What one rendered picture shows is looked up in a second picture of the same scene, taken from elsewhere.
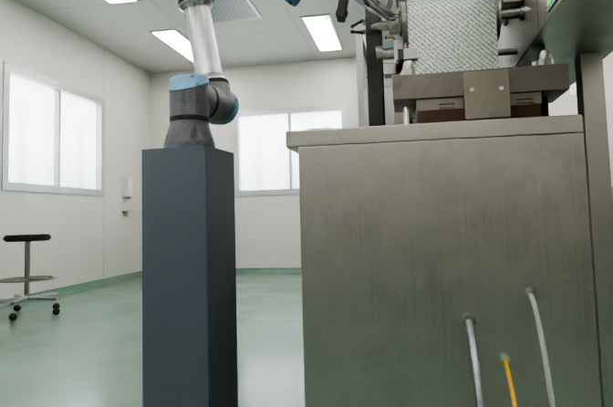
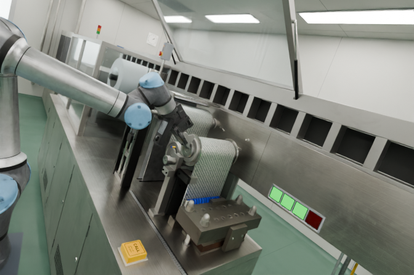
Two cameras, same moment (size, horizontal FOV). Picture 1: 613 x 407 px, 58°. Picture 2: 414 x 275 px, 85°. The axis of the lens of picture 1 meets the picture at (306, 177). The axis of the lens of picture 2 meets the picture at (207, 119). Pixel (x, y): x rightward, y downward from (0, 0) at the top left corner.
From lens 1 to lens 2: 1.35 m
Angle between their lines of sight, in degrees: 54
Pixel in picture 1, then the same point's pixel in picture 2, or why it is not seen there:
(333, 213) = not seen: outside the picture
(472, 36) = (220, 171)
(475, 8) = (227, 157)
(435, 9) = (212, 154)
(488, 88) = (238, 235)
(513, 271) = not seen: outside the picture
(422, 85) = (212, 234)
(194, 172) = not seen: outside the picture
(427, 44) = (201, 173)
